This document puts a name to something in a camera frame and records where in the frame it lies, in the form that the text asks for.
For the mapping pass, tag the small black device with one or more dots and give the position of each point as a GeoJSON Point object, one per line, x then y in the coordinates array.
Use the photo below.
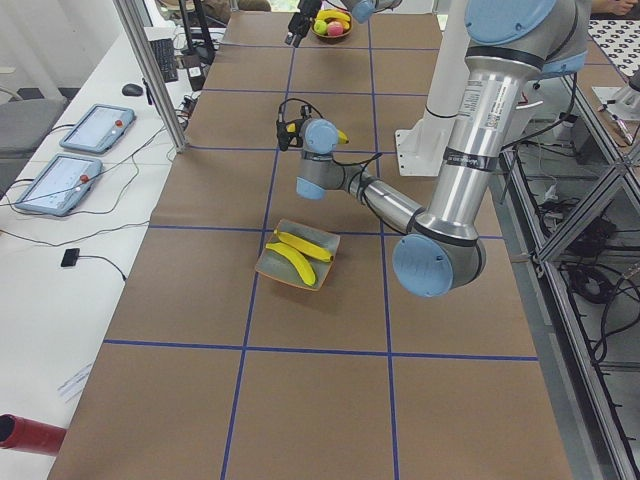
{"type": "Point", "coordinates": [70, 257]}

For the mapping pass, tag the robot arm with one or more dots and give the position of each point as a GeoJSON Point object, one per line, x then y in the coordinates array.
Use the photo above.
{"type": "Point", "coordinates": [510, 43]}
{"type": "Point", "coordinates": [361, 11]}

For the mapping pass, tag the teach pendant tablet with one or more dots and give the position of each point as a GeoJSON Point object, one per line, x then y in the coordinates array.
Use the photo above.
{"type": "Point", "coordinates": [61, 185]}
{"type": "Point", "coordinates": [100, 128]}

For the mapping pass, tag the black computer mouse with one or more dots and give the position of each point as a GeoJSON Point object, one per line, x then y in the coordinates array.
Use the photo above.
{"type": "Point", "coordinates": [132, 90]}

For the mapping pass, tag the lower teach pendant tablet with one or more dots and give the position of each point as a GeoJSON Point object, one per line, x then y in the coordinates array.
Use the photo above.
{"type": "Point", "coordinates": [61, 185]}

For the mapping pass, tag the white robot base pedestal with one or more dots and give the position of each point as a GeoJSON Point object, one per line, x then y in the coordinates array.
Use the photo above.
{"type": "Point", "coordinates": [420, 150]}

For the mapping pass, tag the wicker fruit basket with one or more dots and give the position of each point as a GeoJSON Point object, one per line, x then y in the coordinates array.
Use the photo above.
{"type": "Point", "coordinates": [332, 24]}

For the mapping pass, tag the yellow banana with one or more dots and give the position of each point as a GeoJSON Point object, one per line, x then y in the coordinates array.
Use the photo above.
{"type": "Point", "coordinates": [342, 137]}
{"type": "Point", "coordinates": [305, 246]}

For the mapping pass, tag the upper teach pendant tablet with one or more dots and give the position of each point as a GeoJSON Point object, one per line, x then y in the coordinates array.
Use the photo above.
{"type": "Point", "coordinates": [100, 128]}

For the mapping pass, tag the aluminium frame post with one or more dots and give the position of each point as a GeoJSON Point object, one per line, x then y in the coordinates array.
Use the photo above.
{"type": "Point", "coordinates": [134, 29]}

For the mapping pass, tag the red cylinder tube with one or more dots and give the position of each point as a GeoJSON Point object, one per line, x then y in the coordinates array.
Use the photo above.
{"type": "Point", "coordinates": [30, 436]}

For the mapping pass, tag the black keyboard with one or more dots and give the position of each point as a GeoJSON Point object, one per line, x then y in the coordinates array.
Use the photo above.
{"type": "Point", "coordinates": [163, 52]}

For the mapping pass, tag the yellow-green banana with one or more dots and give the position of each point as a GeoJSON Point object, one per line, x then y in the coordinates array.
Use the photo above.
{"type": "Point", "coordinates": [302, 266]}

